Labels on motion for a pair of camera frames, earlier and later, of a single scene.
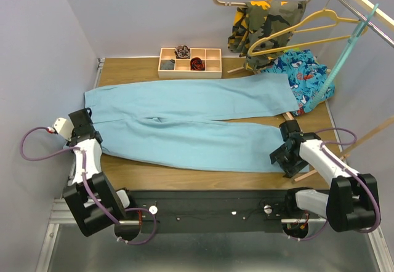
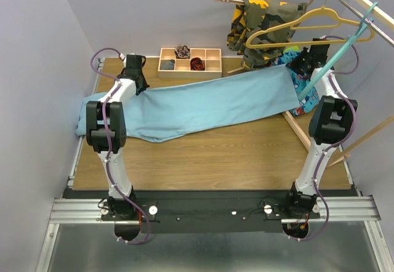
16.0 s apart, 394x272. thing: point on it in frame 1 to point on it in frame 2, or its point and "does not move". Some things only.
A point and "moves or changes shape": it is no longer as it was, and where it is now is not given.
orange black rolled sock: [196, 64] does not move
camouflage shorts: [256, 23] does not move
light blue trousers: [191, 122] moves or changes shape
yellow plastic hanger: [324, 19] moves or changes shape
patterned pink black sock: [182, 52] does not move
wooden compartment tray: [203, 63] does not move
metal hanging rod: [352, 10] does not move
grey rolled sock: [167, 65] does not move
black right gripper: [290, 169] to [293, 64]
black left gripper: [74, 135] to [144, 84]
